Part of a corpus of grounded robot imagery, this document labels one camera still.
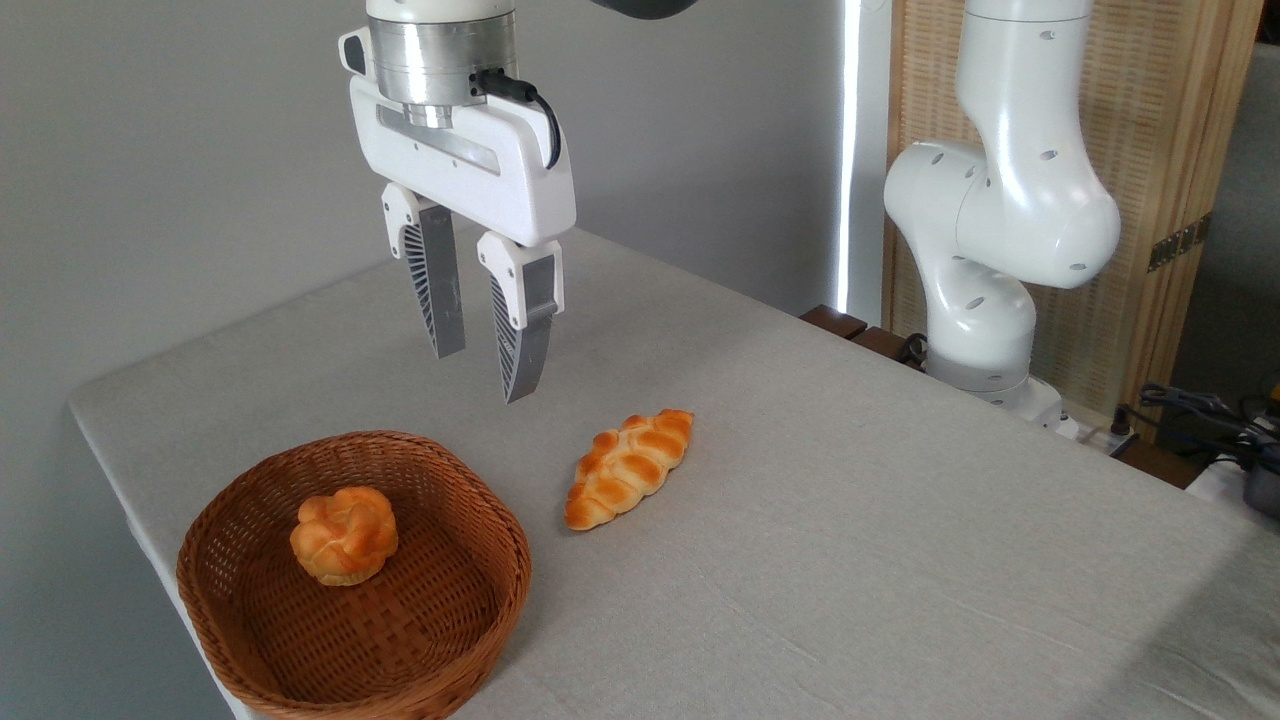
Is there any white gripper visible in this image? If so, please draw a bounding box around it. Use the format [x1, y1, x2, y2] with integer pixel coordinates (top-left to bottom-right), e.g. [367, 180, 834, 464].
[339, 28, 579, 405]

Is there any long braided bread loaf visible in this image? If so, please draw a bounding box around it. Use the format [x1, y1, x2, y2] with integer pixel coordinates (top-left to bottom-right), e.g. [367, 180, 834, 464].
[563, 408, 696, 532]

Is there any round knotted bread roll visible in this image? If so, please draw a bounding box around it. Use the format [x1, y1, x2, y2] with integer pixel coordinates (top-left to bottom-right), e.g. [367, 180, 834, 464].
[289, 486, 400, 588]

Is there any brown woven wicker basket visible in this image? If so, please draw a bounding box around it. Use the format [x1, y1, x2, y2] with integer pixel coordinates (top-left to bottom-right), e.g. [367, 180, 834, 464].
[176, 430, 534, 720]

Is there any dark brown wooden furniture edge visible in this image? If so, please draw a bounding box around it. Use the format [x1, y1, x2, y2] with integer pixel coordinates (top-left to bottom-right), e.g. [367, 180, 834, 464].
[799, 304, 927, 374]

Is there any grey tablecloth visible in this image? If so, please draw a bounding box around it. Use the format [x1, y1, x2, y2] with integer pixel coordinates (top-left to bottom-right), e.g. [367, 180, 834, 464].
[67, 228, 1280, 720]

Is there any white power strip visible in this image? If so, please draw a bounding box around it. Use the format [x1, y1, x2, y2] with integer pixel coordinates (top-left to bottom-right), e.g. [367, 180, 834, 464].
[1058, 414, 1142, 458]

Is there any dark metal screen hinge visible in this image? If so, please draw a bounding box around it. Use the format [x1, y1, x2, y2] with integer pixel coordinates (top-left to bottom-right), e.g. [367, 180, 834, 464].
[1147, 211, 1214, 274]

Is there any wooden woven folding screen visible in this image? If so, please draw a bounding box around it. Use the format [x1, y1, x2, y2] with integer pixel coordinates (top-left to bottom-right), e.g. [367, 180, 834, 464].
[884, 0, 1267, 443]

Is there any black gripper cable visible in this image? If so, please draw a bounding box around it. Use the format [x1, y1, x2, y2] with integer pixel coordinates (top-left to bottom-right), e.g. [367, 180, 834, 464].
[472, 68, 564, 172]

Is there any black cable bundle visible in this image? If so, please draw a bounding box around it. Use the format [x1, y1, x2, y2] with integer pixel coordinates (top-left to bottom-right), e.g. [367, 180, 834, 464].
[1113, 382, 1280, 473]

